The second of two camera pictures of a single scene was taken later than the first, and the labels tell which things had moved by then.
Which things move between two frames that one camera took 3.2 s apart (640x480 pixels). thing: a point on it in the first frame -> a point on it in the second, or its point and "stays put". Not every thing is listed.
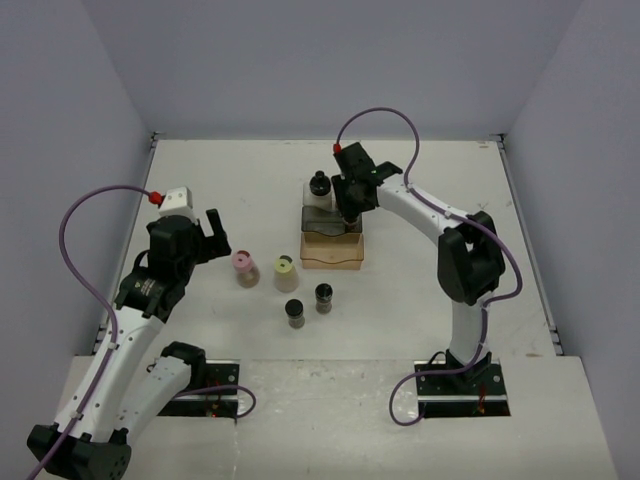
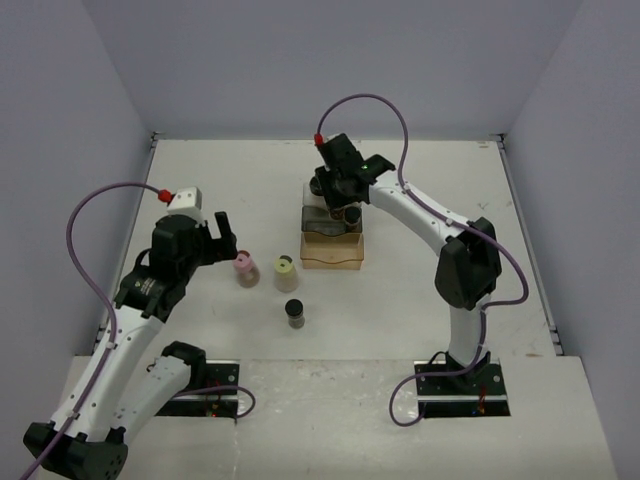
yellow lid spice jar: x=286 y=277 stays put
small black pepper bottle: x=323 y=295 -> x=337 y=214
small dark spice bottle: x=355 y=227 stays put
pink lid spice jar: x=247 y=273 stays put
